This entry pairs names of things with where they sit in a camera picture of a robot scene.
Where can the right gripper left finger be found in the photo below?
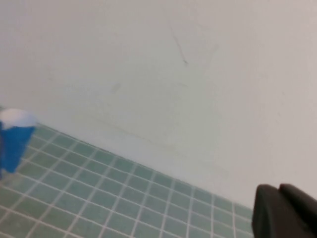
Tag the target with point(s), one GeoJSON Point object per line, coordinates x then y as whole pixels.
{"type": "Point", "coordinates": [270, 215]}

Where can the green checked tablecloth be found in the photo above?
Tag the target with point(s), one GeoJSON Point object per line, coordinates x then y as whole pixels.
{"type": "Point", "coordinates": [99, 198]}

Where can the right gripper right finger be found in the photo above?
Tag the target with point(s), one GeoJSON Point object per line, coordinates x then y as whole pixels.
{"type": "Point", "coordinates": [303, 213]}

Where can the blue paper cone cup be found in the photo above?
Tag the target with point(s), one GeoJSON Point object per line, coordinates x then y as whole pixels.
{"type": "Point", "coordinates": [15, 143]}

